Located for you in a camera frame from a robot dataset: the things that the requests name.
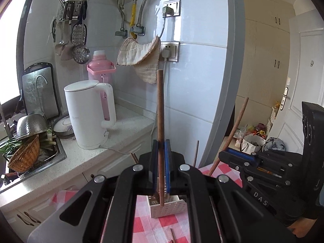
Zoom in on yellow gas pipe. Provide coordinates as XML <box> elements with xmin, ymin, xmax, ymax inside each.
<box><xmin>130</xmin><ymin>0</ymin><xmax>139</xmax><ymax>27</ymax></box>

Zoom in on hanging metal grater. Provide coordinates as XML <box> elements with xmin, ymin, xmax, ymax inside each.
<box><xmin>72</xmin><ymin>24</ymin><xmax>87</xmax><ymax>45</ymax></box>

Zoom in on green onions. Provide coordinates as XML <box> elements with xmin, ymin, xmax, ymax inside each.
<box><xmin>0</xmin><ymin>129</ymin><xmax>56</xmax><ymax>158</ymax></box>

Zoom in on metal wall utensil rack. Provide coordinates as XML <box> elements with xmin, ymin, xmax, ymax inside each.
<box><xmin>57</xmin><ymin>0</ymin><xmax>88</xmax><ymax>22</ymax></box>

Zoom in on brown wicker basket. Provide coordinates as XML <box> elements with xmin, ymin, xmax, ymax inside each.
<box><xmin>7</xmin><ymin>134</ymin><xmax>41</xmax><ymax>173</ymax></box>

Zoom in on pile of bags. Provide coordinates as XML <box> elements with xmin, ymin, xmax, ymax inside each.
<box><xmin>233</xmin><ymin>101</ymin><xmax>282</xmax><ymax>155</ymax></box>

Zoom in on corrugated metal hose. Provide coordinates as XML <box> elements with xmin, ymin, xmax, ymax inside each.
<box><xmin>137</xmin><ymin>0</ymin><xmax>152</xmax><ymax>29</ymax></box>

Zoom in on steel kitchen sink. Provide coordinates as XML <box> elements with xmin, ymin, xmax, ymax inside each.
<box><xmin>0</xmin><ymin>131</ymin><xmax>67</xmax><ymax>191</ymax></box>

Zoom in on black framed cutting board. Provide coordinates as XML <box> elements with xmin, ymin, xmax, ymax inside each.
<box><xmin>21</xmin><ymin>62</ymin><xmax>61</xmax><ymax>119</ymax></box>

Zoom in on wall socket with white plug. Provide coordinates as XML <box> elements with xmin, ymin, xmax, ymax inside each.
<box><xmin>151</xmin><ymin>41</ymin><xmax>180</xmax><ymax>146</ymax></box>

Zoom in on white perforated plastic basket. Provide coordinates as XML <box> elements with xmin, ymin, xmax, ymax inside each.
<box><xmin>147</xmin><ymin>176</ymin><xmax>188</xmax><ymax>220</ymax></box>

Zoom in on wall socket with grey plug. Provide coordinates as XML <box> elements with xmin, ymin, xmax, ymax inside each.
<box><xmin>157</xmin><ymin>0</ymin><xmax>181</xmax><ymax>38</ymax></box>

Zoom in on pink thermos jug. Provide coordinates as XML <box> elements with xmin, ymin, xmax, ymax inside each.
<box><xmin>86</xmin><ymin>50</ymin><xmax>116</xmax><ymax>122</ymax></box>

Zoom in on red checked tablecloth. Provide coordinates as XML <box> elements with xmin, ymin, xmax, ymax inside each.
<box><xmin>52</xmin><ymin>161</ymin><xmax>244</xmax><ymax>243</ymax></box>

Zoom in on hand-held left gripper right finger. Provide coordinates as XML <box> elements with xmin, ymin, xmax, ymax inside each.
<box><xmin>164</xmin><ymin>139</ymin><xmax>297</xmax><ymax>243</ymax></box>

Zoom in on hanging metal skimmer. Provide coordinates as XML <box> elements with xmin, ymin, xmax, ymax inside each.
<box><xmin>72</xmin><ymin>44</ymin><xmax>91</xmax><ymax>64</ymax></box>

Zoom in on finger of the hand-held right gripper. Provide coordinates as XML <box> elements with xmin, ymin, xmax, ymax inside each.
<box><xmin>240</xmin><ymin>167</ymin><xmax>292</xmax><ymax>188</ymax></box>
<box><xmin>218</xmin><ymin>148</ymin><xmax>302</xmax><ymax>177</ymax></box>

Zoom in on kitchen window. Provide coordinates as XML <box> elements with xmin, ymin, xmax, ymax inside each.
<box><xmin>0</xmin><ymin>0</ymin><xmax>36</xmax><ymax>102</ymax></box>

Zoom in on tall metal sink faucet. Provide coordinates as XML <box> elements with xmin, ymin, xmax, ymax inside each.
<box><xmin>0</xmin><ymin>102</ymin><xmax>12</xmax><ymax>143</ymax></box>

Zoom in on round vented lid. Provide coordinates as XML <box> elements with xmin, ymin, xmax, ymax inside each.
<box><xmin>52</xmin><ymin>115</ymin><xmax>75</xmax><ymax>139</ymax></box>

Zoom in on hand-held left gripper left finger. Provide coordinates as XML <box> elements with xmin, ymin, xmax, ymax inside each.
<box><xmin>27</xmin><ymin>140</ymin><xmax>160</xmax><ymax>243</ymax></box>

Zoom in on brass door handle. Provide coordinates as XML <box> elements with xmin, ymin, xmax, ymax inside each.
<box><xmin>280</xmin><ymin>87</ymin><xmax>289</xmax><ymax>111</ymax></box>

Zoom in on thin gooseneck faucet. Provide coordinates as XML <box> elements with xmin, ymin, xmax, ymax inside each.
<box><xmin>35</xmin><ymin>75</ymin><xmax>49</xmax><ymax>117</ymax></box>

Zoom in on cream kitchen base cabinet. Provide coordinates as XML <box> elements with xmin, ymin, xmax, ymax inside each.
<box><xmin>0</xmin><ymin>137</ymin><xmax>158</xmax><ymax>236</ymax></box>

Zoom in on white electric kettle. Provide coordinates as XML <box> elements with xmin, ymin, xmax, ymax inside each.
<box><xmin>63</xmin><ymin>79</ymin><xmax>117</xmax><ymax>150</ymax></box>

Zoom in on white panel door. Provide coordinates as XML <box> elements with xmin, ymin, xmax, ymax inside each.
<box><xmin>269</xmin><ymin>10</ymin><xmax>324</xmax><ymax>158</ymax></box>

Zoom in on beige hanging dishcloth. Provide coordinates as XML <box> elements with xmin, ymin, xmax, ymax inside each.
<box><xmin>117</xmin><ymin>35</ymin><xmax>161</xmax><ymax>85</ymax></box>

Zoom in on grey blue cloth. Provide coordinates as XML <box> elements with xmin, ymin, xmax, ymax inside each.
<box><xmin>262</xmin><ymin>137</ymin><xmax>287</xmax><ymax>152</ymax></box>

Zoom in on cream tall cupboard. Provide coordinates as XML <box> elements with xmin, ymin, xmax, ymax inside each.
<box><xmin>235</xmin><ymin>17</ymin><xmax>299</xmax><ymax>137</ymax></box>

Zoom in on metal colander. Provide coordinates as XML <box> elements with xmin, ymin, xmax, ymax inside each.
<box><xmin>16</xmin><ymin>114</ymin><xmax>49</xmax><ymax>139</ymax></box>

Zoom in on dark wooden handle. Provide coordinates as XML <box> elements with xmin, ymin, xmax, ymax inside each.
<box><xmin>0</xmin><ymin>172</ymin><xmax>19</xmax><ymax>186</ymax></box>

